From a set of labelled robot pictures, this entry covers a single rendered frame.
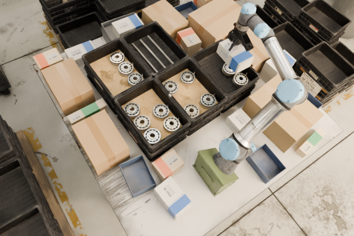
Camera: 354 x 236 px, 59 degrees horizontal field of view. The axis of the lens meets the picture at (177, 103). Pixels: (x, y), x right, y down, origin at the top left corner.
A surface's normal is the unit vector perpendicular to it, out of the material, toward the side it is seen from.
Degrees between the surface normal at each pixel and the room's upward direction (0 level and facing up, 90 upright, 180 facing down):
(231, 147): 53
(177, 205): 0
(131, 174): 0
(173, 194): 0
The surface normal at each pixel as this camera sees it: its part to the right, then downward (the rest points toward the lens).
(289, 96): -0.45, -0.17
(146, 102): 0.09, -0.51
